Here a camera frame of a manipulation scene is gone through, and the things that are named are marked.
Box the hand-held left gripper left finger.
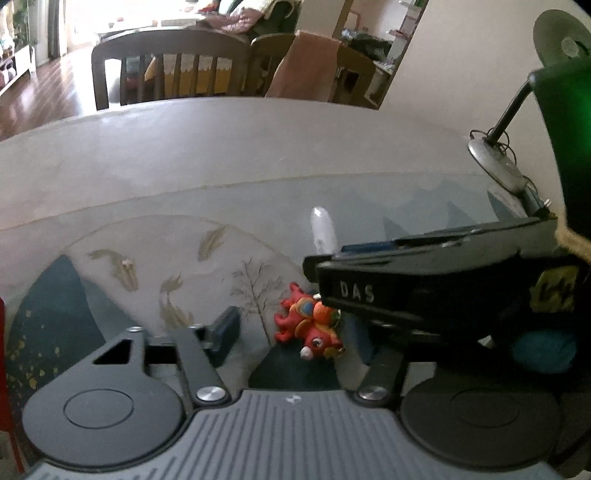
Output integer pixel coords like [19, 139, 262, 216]
[92, 306, 242, 408]

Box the sofa with cushions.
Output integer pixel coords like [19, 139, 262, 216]
[198, 0, 302, 36]

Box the grey desk lamp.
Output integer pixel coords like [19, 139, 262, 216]
[467, 8, 591, 195]

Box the white and green pen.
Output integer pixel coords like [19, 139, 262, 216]
[310, 206, 341, 258]

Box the pink cloth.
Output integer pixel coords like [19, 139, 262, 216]
[265, 30, 343, 103]

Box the wooden dining chair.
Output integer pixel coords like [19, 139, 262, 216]
[90, 28, 253, 111]

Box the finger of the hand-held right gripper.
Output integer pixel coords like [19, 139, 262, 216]
[338, 216, 556, 260]

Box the yellow seat cushion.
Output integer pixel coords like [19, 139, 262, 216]
[143, 54, 233, 96]

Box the printed table cover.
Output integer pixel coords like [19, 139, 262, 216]
[0, 96, 562, 403]

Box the red cardboard box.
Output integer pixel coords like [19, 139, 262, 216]
[0, 297, 25, 477]

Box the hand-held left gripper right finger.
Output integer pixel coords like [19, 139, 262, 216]
[355, 348, 408, 409]

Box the red fish toy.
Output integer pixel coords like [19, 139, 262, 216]
[274, 282, 345, 360]

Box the wooden TV cabinet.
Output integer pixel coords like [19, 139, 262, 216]
[0, 45, 38, 96]

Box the wooden chair with pink cloth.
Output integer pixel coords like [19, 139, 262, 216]
[249, 32, 378, 110]

